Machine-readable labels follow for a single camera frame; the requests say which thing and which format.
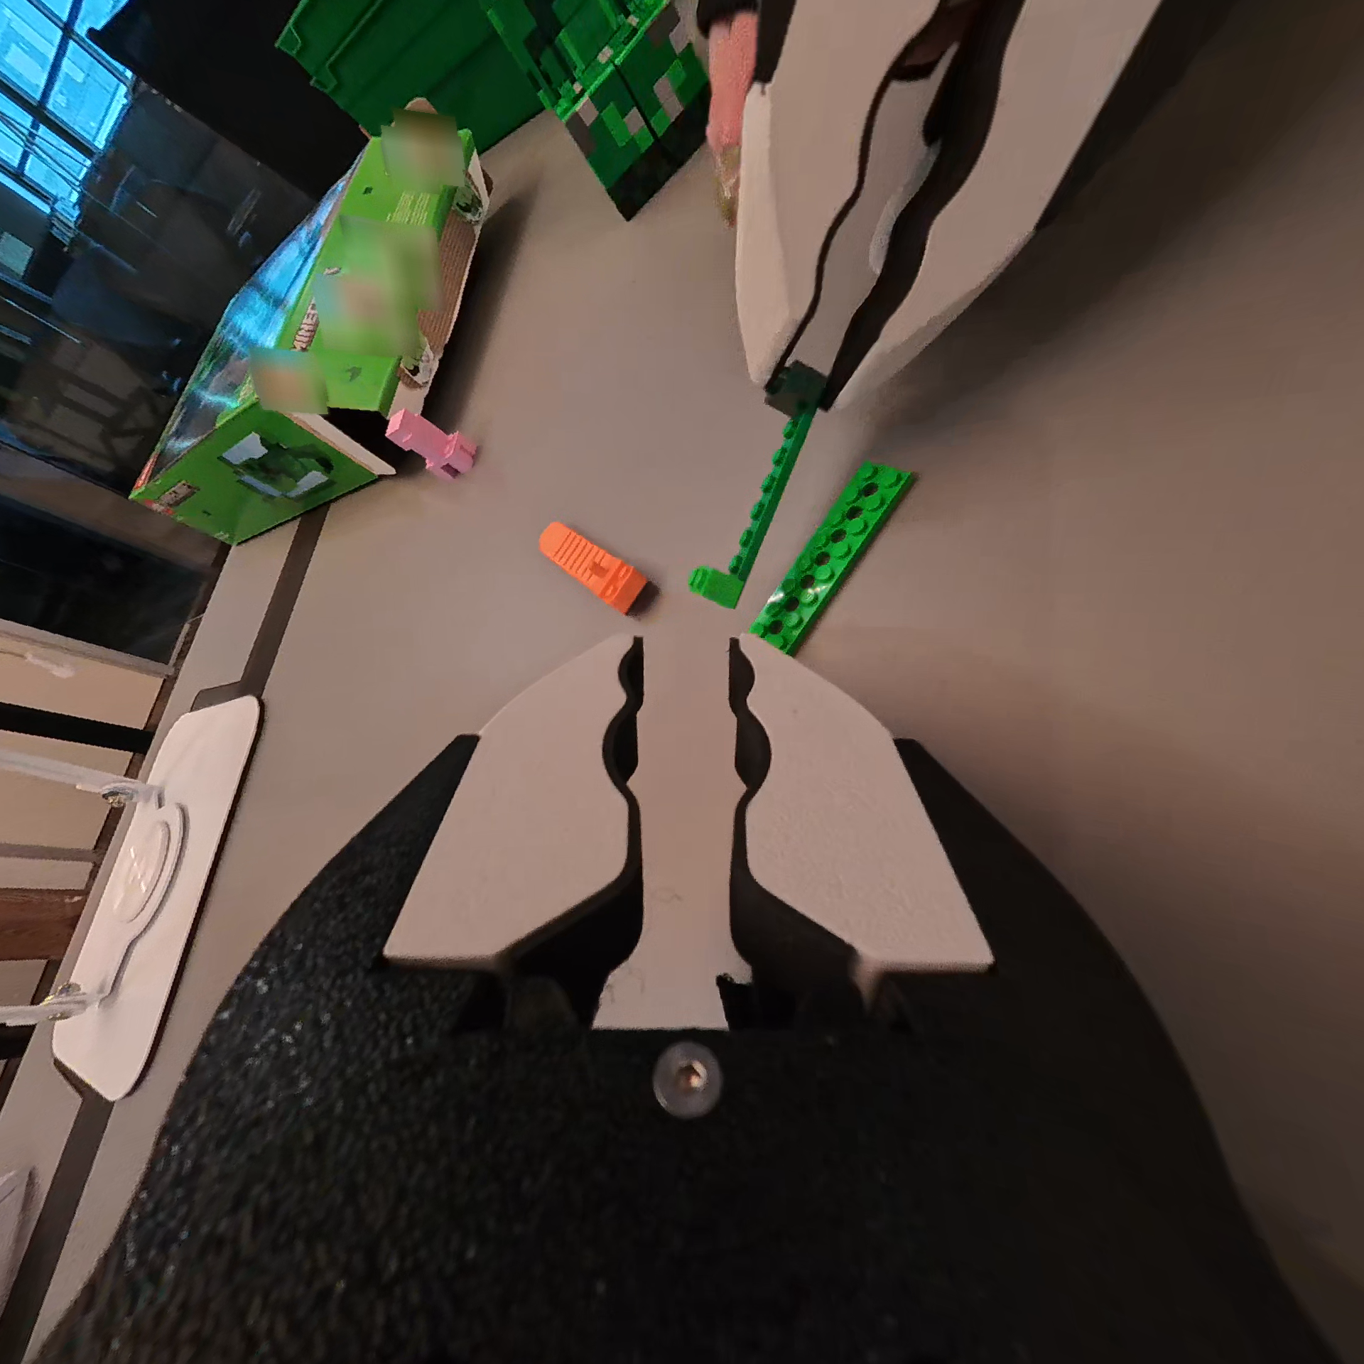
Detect orange lego brick separator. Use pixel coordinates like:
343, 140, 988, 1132
539, 519, 655, 616

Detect pink plastic object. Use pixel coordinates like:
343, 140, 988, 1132
706, 11, 765, 227

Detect green plastic crate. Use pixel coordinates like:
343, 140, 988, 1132
275, 0, 565, 153

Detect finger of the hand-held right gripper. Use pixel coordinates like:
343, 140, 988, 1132
732, 0, 920, 388
821, 0, 1165, 415

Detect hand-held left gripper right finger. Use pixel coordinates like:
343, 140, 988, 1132
727, 633, 998, 973

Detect clear acrylic stand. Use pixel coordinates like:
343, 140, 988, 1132
0, 745, 163, 1030

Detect white flat pad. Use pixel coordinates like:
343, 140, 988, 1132
51, 696, 264, 1100

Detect green pixelated lego figure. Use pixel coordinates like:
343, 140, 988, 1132
537, 0, 713, 221

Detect wide green lego plate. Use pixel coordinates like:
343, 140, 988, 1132
749, 459, 916, 654

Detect window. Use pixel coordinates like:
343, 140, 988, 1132
0, 0, 137, 227

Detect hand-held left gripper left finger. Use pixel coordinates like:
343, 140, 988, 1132
381, 633, 647, 978

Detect pink lego pig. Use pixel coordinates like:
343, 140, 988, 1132
385, 409, 478, 477

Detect green lego set box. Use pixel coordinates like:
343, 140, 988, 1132
127, 100, 493, 546

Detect narrow green lego plate assembly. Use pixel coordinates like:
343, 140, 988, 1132
687, 362, 831, 610

